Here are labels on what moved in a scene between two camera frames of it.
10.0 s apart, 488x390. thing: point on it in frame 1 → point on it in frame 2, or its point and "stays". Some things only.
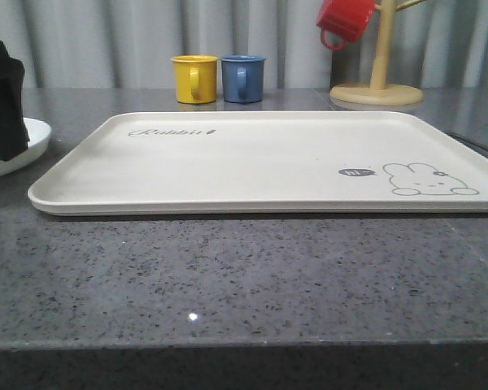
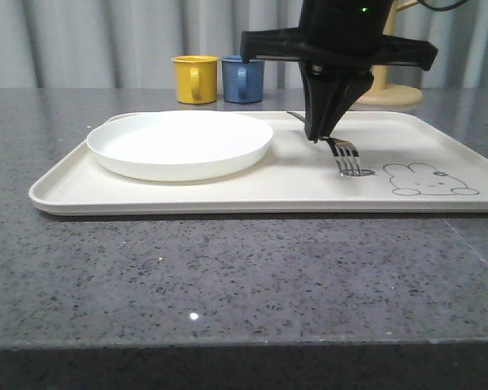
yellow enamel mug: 196,78 stays
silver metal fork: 477,146 → 346,153
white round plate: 38,132 → 178,145
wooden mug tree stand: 376,93 stays
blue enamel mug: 242,76 stays
